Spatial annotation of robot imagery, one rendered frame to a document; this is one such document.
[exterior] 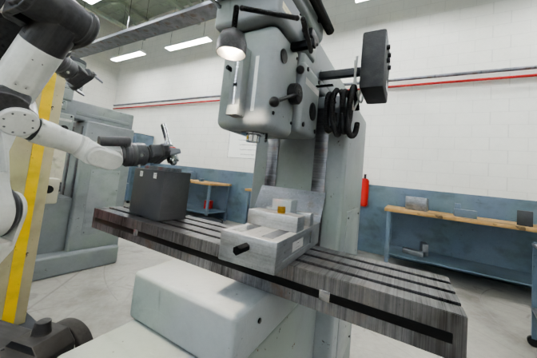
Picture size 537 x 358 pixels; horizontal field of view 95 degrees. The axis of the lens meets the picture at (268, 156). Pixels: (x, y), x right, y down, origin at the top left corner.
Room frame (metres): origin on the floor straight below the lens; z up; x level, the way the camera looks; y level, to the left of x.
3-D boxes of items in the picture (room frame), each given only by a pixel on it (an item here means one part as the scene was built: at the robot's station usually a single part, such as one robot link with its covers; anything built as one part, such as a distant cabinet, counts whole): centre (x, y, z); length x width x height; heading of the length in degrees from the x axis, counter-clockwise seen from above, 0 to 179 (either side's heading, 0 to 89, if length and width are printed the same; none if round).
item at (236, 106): (0.72, 0.11, 1.44); 0.04 x 0.04 x 0.21; 61
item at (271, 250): (0.72, -0.05, 1.02); 0.35 x 0.15 x 0.11; 153
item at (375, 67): (0.91, -0.38, 1.62); 0.20 x 0.09 x 0.21; 151
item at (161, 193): (1.03, 0.43, 1.07); 0.22 x 0.12 x 0.20; 55
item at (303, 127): (0.99, -0.04, 1.47); 0.24 x 0.19 x 0.26; 61
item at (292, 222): (0.70, -0.04, 1.06); 0.15 x 0.06 x 0.04; 63
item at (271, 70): (0.82, 0.05, 1.47); 0.21 x 0.19 x 0.32; 61
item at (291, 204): (0.75, -0.06, 1.08); 0.06 x 0.05 x 0.06; 63
